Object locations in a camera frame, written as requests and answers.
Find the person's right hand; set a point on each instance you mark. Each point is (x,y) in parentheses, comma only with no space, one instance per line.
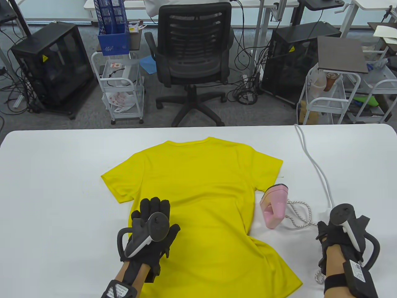
(335,237)

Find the person's left hand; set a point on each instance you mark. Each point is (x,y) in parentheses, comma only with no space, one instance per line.
(155,205)

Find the yellow t-shirt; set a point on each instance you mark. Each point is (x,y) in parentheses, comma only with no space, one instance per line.
(192,186)

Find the pink electric iron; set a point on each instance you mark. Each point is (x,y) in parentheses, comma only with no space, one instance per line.
(274,205)

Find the person's right forearm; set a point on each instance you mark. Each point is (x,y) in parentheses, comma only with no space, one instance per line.
(336,264)

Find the person's left forearm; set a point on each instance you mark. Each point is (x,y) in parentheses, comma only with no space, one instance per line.
(131,273)

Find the black white hand controller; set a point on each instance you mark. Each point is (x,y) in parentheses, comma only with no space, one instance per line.
(158,226)
(341,214)

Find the white table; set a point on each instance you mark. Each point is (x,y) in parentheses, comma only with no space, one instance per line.
(46,186)

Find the white red plastic bag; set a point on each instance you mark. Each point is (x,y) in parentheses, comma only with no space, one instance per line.
(119,99)

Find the brown cardboard box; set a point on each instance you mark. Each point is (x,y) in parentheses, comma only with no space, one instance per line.
(310,116)

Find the blue plastic sheet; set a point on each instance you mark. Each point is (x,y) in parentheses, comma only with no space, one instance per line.
(147,65)

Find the green plastic object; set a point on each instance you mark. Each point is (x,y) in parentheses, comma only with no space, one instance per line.
(367,101)

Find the small pink white packet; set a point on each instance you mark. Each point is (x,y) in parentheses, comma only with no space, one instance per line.
(116,65)

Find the black mesh office chair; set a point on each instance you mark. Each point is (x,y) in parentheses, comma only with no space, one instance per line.
(192,62)

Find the translucent white container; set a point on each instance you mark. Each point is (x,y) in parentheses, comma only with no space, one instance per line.
(316,87)

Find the white floor power strip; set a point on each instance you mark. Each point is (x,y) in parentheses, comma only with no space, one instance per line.
(246,80)

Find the brown coffee cup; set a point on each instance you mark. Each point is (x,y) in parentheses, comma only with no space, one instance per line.
(330,82)

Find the blue file rack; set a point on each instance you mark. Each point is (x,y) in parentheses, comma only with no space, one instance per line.
(113,45)

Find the black computer case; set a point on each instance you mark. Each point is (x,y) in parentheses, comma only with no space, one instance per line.
(52,68)
(288,68)

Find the beige paper folder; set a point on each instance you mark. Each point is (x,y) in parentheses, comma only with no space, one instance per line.
(384,31)

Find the black desk stand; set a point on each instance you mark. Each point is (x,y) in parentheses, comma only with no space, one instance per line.
(297,12)

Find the white crank desk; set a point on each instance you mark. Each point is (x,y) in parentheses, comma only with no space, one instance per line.
(372,3)

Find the black box wrist camera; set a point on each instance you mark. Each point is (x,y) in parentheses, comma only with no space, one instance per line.
(359,279)

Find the black caged wrist camera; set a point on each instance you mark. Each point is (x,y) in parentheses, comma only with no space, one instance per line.
(119,290)

